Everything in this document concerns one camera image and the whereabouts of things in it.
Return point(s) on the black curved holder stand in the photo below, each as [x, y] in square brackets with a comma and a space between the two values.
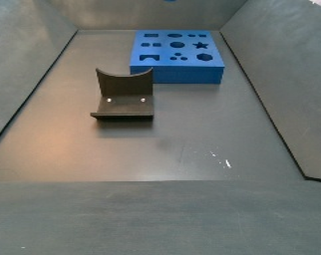
[127, 95]

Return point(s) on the blue shape sorter block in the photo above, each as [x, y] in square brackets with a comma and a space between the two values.
[182, 55]

